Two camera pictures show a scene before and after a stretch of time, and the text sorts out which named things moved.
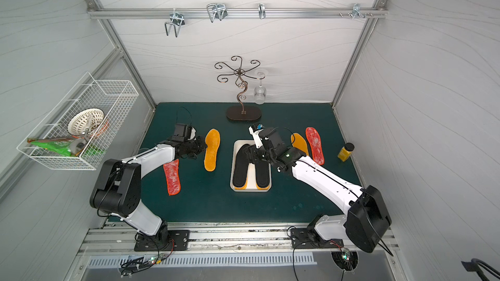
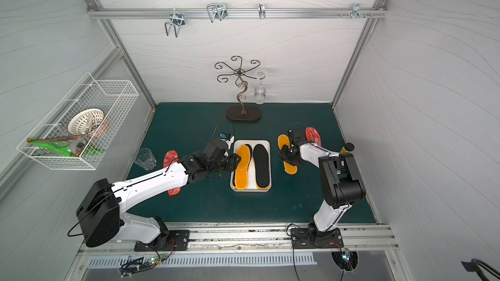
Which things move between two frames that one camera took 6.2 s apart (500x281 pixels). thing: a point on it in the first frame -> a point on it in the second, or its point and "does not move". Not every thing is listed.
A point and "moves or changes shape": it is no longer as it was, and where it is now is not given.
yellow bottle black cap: (345, 152) does not move
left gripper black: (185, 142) -> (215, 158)
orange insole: (298, 142) moves or changes shape
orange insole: (212, 140) moves or changes shape
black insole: (262, 173) does not move
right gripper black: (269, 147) -> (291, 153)
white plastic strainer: (88, 118) does not move
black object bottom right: (474, 265) does not move
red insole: (317, 151) does not move
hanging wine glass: (260, 92) does not move
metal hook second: (217, 10) does not move
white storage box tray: (251, 185) does not move
